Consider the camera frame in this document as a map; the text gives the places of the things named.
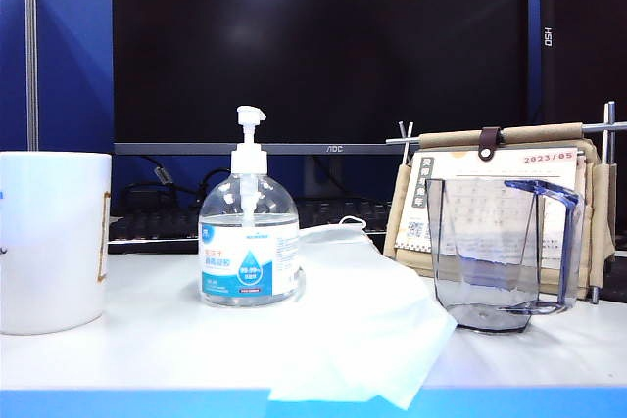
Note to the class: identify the white face mask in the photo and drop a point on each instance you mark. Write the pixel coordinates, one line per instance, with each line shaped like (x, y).
(357, 320)

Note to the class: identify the clear hand sanitizer pump bottle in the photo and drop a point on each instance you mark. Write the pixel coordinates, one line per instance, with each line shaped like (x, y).
(247, 271)

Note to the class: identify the black HSO monitor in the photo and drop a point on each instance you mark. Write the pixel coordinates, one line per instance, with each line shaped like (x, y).
(588, 21)

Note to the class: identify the white ceramic cup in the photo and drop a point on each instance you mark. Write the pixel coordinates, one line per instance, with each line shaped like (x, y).
(49, 242)

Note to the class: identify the white desk calendar sheet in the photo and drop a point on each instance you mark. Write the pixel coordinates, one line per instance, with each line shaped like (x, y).
(519, 166)

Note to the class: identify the blue office partition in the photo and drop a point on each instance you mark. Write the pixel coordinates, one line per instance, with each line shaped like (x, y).
(73, 85)

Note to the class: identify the black keyboard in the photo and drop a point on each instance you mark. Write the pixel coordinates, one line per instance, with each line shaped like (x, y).
(157, 227)

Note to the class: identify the black AOC monitor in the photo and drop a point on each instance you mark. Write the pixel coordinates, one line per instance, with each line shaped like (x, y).
(318, 46)

